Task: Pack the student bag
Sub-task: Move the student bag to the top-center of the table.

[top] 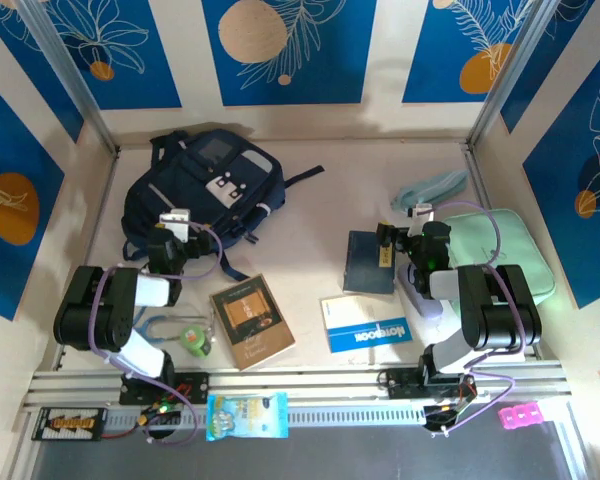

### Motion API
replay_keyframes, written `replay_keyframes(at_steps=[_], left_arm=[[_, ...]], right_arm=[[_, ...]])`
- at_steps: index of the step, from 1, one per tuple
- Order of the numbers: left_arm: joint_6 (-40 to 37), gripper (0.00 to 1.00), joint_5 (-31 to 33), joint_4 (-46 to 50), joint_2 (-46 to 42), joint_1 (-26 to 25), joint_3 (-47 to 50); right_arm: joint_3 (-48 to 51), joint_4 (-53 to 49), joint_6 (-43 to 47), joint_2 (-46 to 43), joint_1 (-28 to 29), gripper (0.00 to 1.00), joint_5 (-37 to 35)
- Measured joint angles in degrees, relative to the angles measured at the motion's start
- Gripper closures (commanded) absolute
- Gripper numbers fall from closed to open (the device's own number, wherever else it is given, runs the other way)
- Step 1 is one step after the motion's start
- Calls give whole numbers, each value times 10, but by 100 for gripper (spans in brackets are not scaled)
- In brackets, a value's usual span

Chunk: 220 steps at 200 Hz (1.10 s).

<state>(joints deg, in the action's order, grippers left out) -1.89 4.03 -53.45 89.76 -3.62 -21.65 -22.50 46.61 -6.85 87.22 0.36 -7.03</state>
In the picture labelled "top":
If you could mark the blue floral wall poster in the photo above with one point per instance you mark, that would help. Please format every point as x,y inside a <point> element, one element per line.
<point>545,75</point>
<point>130,75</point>
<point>555,200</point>
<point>40,85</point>
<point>440,60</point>
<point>330,50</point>
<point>10,140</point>

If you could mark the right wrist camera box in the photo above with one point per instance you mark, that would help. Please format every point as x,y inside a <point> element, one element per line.
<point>422,212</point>

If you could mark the light blue pencil pouch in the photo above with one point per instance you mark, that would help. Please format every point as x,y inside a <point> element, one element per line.
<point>430,187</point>

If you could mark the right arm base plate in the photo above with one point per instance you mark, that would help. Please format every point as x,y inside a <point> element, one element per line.
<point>400,382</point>

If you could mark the pink pill box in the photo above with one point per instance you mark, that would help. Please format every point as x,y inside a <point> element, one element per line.
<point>520,417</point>

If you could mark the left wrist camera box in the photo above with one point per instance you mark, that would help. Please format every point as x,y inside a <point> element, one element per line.
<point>175,220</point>

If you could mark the brown hardcover book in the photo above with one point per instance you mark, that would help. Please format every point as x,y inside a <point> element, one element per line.
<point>252,320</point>

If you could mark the blue white notebook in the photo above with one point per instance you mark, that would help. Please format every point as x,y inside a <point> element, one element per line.
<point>360,330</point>

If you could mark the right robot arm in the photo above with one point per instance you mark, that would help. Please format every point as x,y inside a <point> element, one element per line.
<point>500,310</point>

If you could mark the green tape roll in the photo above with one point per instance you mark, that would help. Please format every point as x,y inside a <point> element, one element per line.
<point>194,337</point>

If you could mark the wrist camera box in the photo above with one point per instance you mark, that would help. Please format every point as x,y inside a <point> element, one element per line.
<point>175,220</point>
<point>422,212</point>

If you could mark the aluminium corner post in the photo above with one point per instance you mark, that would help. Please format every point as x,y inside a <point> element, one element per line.
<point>75,90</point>
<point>510,65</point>

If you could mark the dark blue book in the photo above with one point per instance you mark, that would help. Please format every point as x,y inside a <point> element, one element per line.
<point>365,265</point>

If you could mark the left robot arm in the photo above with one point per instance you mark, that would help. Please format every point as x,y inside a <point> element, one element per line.
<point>90,310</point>

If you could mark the black power distribution board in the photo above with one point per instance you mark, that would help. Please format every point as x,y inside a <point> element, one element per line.
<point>67,425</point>

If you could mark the blue snack packet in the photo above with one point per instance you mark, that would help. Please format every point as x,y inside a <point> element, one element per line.
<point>247,417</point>

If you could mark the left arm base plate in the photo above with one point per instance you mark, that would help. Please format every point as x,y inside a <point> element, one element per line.
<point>195,385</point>

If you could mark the aluminium rail frame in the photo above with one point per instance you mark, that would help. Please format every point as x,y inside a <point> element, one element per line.
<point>330,380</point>

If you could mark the blue stethoscope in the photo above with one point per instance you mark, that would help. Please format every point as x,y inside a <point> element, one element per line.
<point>147,326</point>

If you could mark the mint green zip case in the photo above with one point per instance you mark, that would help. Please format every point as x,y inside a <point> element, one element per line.
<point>520,240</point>

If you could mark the navy blue backpack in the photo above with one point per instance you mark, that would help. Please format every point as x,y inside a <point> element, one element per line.
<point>205,190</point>

